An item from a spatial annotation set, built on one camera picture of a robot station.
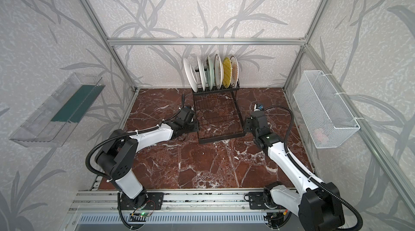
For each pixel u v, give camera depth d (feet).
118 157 1.53
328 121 2.03
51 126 2.10
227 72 2.99
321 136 2.37
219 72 3.16
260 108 2.35
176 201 2.47
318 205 1.27
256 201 2.41
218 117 3.45
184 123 2.39
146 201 2.32
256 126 2.07
